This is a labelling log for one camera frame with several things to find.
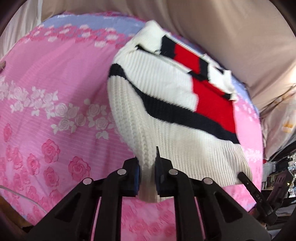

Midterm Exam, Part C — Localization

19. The pink floral bed sheet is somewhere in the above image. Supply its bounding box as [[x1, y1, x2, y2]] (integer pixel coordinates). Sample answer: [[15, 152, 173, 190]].
[[0, 12, 265, 241]]

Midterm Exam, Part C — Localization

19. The white red black knit sweater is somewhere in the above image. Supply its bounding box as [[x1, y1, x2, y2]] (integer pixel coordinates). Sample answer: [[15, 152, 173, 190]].
[[107, 21, 252, 202]]

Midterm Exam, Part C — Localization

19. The light patterned hanging cloth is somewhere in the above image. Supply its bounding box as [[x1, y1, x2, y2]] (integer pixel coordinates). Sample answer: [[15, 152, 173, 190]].
[[260, 85, 295, 161]]

